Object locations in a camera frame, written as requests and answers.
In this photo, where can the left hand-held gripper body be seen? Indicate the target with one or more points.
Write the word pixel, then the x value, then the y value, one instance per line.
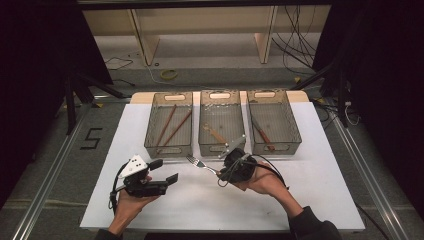
pixel 143 189

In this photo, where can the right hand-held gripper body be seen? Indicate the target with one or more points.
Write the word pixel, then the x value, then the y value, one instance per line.
pixel 238 166

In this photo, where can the grey translucent plastic bin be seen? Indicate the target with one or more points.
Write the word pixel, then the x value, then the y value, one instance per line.
pixel 278 120
pixel 221 116
pixel 170 131

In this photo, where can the light wooden spoon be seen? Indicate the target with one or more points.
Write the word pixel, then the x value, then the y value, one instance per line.
pixel 216 135

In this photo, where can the brown wooden chopstick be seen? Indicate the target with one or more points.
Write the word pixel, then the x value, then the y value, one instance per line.
pixel 176 130
pixel 166 125

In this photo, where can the person's left hand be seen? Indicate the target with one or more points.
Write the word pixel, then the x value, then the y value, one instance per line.
pixel 128 210

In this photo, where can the person's right hand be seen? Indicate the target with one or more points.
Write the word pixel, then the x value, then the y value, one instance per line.
pixel 266 183

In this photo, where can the yellow tape roll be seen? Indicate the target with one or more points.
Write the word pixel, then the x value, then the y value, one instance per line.
pixel 168 74

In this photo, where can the black tripod stand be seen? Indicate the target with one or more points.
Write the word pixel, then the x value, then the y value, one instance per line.
pixel 71 106

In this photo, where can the black metal stand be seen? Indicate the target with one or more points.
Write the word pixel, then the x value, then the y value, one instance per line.
pixel 341 100

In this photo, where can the black curtain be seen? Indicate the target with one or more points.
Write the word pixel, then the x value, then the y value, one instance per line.
pixel 33 83
pixel 390 83

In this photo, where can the light wooden desk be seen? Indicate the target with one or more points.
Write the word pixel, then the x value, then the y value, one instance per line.
pixel 200 21

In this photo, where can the metal floor rail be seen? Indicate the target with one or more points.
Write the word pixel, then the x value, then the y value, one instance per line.
pixel 370 180
pixel 50 180

